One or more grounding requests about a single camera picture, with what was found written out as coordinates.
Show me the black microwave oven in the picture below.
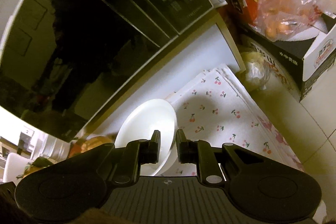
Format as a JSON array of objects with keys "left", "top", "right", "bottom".
[{"left": 1, "top": 0, "right": 215, "bottom": 141}]

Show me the cherry print tablecloth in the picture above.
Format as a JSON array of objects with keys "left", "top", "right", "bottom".
[{"left": 168, "top": 64, "right": 303, "bottom": 170}]

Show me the plastic bag of fruit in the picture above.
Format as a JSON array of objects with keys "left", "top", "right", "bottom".
[{"left": 254, "top": 0, "right": 335, "bottom": 42}]

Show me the cream bowl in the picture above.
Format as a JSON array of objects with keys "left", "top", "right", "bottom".
[{"left": 114, "top": 99, "right": 178, "bottom": 176}]

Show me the black white cardboard box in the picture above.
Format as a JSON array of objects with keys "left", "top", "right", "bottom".
[{"left": 239, "top": 15, "right": 335, "bottom": 102}]

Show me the clear bag with fruit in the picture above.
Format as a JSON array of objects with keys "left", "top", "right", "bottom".
[{"left": 239, "top": 51, "right": 270, "bottom": 92}]

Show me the large orange citrus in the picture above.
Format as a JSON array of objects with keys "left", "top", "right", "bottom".
[{"left": 68, "top": 136, "right": 113, "bottom": 158}]

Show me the white appliance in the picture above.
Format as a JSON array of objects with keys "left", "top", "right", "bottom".
[{"left": 2, "top": 152, "right": 30, "bottom": 185}]

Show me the large orange with leaves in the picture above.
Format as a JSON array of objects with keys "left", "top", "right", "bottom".
[{"left": 16, "top": 156, "right": 53, "bottom": 179}]

